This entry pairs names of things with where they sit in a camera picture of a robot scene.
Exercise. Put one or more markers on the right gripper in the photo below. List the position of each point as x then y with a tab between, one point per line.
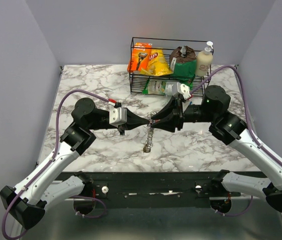
176	119

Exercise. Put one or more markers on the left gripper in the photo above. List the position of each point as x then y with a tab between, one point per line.
132	118

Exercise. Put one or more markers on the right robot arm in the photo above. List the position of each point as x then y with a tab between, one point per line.
232	131

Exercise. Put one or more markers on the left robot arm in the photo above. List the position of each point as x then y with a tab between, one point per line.
28	200

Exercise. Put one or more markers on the green white snack bag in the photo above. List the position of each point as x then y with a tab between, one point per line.
160	87

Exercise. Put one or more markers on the yellow chips bag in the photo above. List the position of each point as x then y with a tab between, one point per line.
157	64

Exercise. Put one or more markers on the brown and green bag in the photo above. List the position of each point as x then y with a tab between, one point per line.
183	63

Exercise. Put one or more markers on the orange razor box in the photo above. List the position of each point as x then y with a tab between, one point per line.
139	57

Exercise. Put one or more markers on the cream lotion pump bottle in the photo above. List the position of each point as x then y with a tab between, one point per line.
204	60

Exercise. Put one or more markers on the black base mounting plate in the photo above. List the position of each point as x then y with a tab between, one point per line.
147	190

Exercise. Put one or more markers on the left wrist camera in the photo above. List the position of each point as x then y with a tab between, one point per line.
117	116

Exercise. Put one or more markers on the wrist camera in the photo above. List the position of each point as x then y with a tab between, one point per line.
117	116
181	89

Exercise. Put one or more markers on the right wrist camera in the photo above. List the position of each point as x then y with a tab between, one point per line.
181	89

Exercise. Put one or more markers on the black wire rack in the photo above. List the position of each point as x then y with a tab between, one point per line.
138	81

